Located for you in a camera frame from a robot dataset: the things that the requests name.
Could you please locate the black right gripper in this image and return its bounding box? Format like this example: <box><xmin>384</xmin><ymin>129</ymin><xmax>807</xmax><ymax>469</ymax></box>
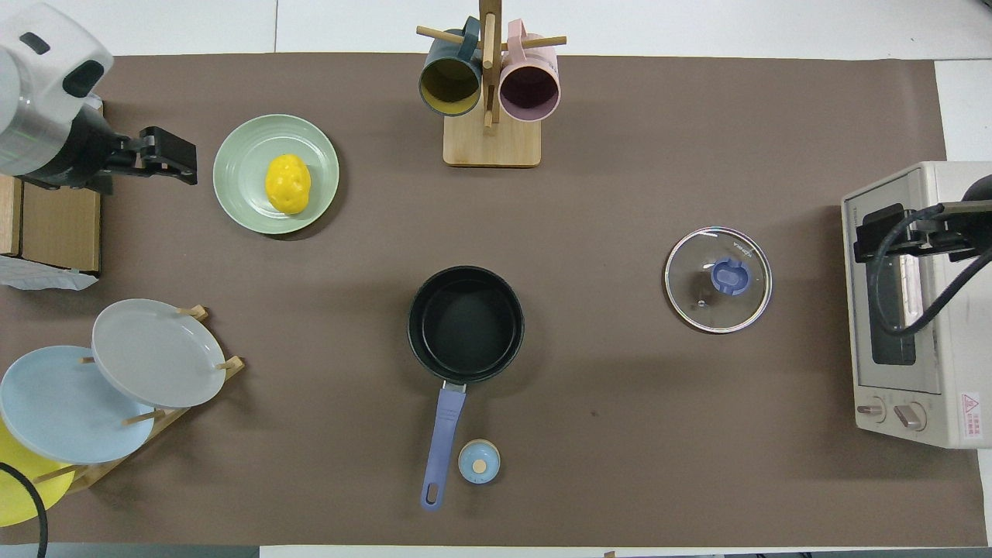
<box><xmin>854</xmin><ymin>174</ymin><xmax>992</xmax><ymax>264</ymax></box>

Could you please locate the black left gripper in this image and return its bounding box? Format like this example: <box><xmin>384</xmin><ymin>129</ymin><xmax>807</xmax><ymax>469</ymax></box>
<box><xmin>19</xmin><ymin>115</ymin><xmax>198</xmax><ymax>195</ymax></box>

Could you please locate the yellow lemon toy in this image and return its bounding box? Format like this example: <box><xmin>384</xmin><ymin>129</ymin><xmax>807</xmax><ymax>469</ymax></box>
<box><xmin>264</xmin><ymin>153</ymin><xmax>312</xmax><ymax>215</ymax></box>

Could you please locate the glass lid with blue knob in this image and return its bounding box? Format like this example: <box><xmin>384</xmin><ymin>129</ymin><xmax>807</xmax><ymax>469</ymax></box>
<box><xmin>664</xmin><ymin>226</ymin><xmax>773</xmax><ymax>335</ymax></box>

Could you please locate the green plate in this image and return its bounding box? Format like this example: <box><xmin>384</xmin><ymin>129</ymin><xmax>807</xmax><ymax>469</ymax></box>
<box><xmin>212</xmin><ymin>114</ymin><xmax>340</xmax><ymax>236</ymax></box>

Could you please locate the grey plate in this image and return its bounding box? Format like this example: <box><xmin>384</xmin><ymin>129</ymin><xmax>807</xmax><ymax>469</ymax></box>
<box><xmin>91</xmin><ymin>298</ymin><xmax>227</xmax><ymax>409</ymax></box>

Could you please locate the wooden plate rack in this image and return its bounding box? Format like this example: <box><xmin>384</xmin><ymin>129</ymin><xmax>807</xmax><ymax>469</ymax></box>
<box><xmin>31</xmin><ymin>305</ymin><xmax>246</xmax><ymax>493</ymax></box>

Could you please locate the light blue plate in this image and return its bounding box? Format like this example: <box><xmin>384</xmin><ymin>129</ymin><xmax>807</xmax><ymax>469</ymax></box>
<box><xmin>0</xmin><ymin>346</ymin><xmax>156</xmax><ymax>466</ymax></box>

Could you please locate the yellow plate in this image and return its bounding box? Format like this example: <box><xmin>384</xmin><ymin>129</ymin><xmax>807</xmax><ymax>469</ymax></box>
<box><xmin>0</xmin><ymin>418</ymin><xmax>77</xmax><ymax>528</ymax></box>

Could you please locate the white toaster oven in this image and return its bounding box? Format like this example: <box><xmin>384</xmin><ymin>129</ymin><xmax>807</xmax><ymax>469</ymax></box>
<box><xmin>841</xmin><ymin>160</ymin><xmax>992</xmax><ymax>450</ymax></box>

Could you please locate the white crinkled paper sheet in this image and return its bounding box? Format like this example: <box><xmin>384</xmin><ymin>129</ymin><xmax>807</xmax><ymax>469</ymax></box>
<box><xmin>0</xmin><ymin>254</ymin><xmax>100</xmax><ymax>292</ymax></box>

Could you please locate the light wooden board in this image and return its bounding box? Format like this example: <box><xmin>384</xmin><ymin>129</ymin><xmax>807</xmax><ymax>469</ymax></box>
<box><xmin>0</xmin><ymin>174</ymin><xmax>21</xmax><ymax>258</ymax></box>

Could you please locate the dark teal mug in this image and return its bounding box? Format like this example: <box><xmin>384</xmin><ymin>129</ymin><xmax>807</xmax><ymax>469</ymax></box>
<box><xmin>418</xmin><ymin>17</ymin><xmax>485</xmax><ymax>118</ymax></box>

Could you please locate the wooden mug tree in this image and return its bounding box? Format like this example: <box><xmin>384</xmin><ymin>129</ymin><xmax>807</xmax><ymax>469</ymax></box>
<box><xmin>416</xmin><ymin>0</ymin><xmax>567</xmax><ymax>168</ymax></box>

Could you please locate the brown table mat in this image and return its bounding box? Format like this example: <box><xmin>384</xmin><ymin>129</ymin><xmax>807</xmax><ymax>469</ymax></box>
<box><xmin>0</xmin><ymin>53</ymin><xmax>989</xmax><ymax>547</ymax></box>

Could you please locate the pink mug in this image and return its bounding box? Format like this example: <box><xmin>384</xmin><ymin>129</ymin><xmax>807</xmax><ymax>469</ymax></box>
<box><xmin>498</xmin><ymin>19</ymin><xmax>561</xmax><ymax>123</ymax></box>

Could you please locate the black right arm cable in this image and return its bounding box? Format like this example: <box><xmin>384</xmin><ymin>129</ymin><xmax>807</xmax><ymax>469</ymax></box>
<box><xmin>873</xmin><ymin>201</ymin><xmax>992</xmax><ymax>336</ymax></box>

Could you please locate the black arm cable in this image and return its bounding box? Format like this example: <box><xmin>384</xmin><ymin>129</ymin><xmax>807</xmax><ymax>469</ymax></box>
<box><xmin>0</xmin><ymin>462</ymin><xmax>50</xmax><ymax>558</ymax></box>
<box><xmin>873</xmin><ymin>201</ymin><xmax>992</xmax><ymax>336</ymax></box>

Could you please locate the dark pot with blue handle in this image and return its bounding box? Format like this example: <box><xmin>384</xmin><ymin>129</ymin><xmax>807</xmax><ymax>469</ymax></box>
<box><xmin>407</xmin><ymin>265</ymin><xmax>525</xmax><ymax>512</ymax></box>

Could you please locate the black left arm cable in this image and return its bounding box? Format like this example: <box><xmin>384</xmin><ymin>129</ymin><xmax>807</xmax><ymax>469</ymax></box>
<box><xmin>0</xmin><ymin>462</ymin><xmax>50</xmax><ymax>558</ymax></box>

